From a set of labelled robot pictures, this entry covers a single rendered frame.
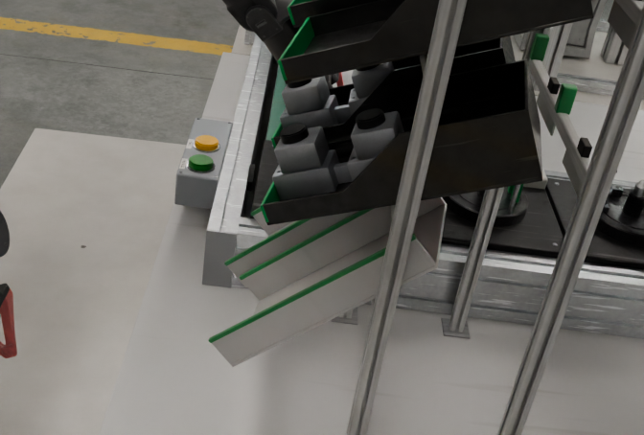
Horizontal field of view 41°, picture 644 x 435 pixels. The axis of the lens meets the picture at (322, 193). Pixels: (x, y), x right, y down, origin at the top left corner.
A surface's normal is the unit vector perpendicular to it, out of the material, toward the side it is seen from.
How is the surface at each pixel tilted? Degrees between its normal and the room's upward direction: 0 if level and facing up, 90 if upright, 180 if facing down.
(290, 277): 90
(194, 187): 90
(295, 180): 90
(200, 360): 0
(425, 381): 0
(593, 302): 90
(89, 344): 0
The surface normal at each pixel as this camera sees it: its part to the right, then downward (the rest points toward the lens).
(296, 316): -0.19, 0.48
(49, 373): 0.14, -0.85
